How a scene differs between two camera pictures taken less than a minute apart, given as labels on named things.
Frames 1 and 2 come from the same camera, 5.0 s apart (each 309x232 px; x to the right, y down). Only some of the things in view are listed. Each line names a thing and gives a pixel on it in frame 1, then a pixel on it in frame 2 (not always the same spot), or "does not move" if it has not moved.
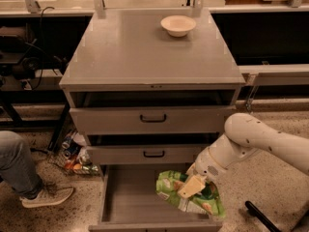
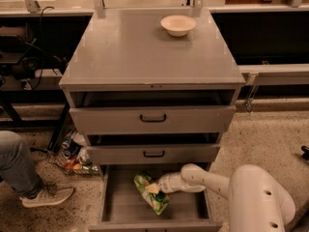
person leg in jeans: x=16 y=168 does not move
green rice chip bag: x=208 y=200 → x=157 y=202
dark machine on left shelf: x=18 y=52 does not move
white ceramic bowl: x=178 y=25 does not move
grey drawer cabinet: x=150 y=89 does not move
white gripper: x=205 y=165 → x=166 y=183
